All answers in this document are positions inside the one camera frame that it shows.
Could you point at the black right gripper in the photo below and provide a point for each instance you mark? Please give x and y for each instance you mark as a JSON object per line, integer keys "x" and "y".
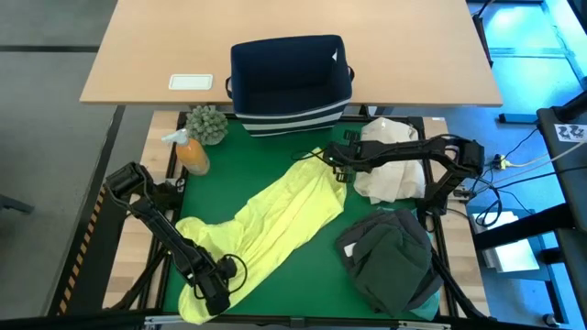
{"x": 348, "y": 156}

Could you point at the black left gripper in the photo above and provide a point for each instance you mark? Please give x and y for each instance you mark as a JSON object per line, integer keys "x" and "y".
{"x": 208, "y": 277}

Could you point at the yellow garment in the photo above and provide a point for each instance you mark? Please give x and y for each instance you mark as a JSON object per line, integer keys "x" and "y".
{"x": 275, "y": 220}

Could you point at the black garment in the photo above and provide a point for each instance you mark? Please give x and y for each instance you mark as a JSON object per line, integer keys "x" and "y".
{"x": 403, "y": 220}

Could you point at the dark green garment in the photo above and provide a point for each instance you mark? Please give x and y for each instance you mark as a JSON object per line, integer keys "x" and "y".
{"x": 390, "y": 270}

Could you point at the teal shorts with white lining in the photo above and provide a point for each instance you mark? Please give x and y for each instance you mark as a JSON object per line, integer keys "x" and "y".
{"x": 431, "y": 309}

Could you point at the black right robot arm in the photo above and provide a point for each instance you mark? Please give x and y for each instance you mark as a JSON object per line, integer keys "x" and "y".
{"x": 431, "y": 153}

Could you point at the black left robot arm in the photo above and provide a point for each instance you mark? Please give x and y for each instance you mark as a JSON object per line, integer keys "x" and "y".
{"x": 156, "y": 220}

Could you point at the navy white striped laundry basket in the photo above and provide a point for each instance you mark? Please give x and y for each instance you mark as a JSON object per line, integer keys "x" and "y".
{"x": 289, "y": 73}

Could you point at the cream folded garment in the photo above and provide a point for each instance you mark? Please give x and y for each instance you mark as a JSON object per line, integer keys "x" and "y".
{"x": 394, "y": 179}

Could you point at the light wooden desk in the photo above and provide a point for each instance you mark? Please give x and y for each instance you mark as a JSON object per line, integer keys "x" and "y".
{"x": 321, "y": 27}

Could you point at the black panel with hazard stripes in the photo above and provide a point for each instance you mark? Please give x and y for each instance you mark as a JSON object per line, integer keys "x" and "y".
{"x": 91, "y": 275}

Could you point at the orange spray bottle white trigger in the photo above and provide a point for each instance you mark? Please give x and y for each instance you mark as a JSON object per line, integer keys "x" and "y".
{"x": 192, "y": 156}

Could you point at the green succulent in grey pot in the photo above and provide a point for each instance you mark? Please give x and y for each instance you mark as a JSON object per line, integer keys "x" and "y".
{"x": 206, "y": 124}

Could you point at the white card on table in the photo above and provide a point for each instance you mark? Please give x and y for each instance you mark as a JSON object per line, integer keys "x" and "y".
{"x": 190, "y": 82}

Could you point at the white floor box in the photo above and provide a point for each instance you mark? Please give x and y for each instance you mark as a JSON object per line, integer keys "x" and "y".
{"x": 509, "y": 252}

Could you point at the black furniture foot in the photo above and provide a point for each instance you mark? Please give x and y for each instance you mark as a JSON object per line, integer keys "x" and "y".
{"x": 16, "y": 204}

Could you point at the white sheet with black marks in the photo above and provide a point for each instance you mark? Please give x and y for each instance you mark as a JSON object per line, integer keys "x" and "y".
{"x": 571, "y": 132}

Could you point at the black slanted bar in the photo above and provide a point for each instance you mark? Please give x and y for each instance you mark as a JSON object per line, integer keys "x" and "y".
{"x": 571, "y": 107}

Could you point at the dark grey side table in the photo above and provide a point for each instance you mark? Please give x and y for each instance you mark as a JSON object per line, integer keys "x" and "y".
{"x": 575, "y": 183}

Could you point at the black aluminium table frame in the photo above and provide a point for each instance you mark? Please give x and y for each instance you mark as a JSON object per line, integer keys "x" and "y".
{"x": 321, "y": 318}

